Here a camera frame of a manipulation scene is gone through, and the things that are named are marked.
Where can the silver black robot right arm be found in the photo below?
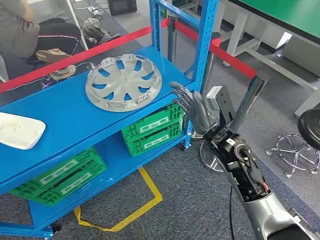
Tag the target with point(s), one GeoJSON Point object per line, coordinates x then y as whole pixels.
{"type": "Point", "coordinates": [263, 212]}

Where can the grey bag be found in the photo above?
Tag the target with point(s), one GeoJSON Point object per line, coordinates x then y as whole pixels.
{"type": "Point", "coordinates": [93, 30]}

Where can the green plastic crate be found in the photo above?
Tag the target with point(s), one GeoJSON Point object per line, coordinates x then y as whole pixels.
{"type": "Point", "coordinates": [62, 175]}
{"type": "Point", "coordinates": [152, 130]}

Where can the green top workbench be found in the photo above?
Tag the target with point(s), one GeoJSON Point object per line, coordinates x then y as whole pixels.
{"type": "Point", "coordinates": [287, 13]}

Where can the black appliance box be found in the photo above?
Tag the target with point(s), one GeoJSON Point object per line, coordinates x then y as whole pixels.
{"type": "Point", "coordinates": [122, 6]}

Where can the wrist camera with black bracket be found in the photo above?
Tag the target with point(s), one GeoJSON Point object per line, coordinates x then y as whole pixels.
{"type": "Point", "coordinates": [212, 97]}

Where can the white plastic part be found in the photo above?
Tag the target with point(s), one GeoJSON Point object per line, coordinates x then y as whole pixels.
{"type": "Point", "coordinates": [20, 130]}

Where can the white power strip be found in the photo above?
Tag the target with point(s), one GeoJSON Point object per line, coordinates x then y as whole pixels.
{"type": "Point", "coordinates": [96, 11]}

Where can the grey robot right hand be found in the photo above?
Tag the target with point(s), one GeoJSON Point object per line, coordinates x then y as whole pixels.
{"type": "Point", "coordinates": [200, 112]}

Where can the red barrier belt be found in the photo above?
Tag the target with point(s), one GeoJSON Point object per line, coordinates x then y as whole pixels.
{"type": "Point", "coordinates": [75, 58]}
{"type": "Point", "coordinates": [232, 61]}

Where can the blue metal shelf rack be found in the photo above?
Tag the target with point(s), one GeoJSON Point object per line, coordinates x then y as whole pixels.
{"type": "Point", "coordinates": [62, 109]}

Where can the black stool with chrome base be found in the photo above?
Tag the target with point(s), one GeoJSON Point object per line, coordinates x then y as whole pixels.
{"type": "Point", "coordinates": [311, 127]}

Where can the person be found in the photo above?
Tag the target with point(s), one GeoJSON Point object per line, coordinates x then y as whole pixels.
{"type": "Point", "coordinates": [15, 30]}

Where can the silver plastic hubcap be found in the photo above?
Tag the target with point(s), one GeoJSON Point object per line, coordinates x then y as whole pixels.
{"type": "Point", "coordinates": [120, 84]}

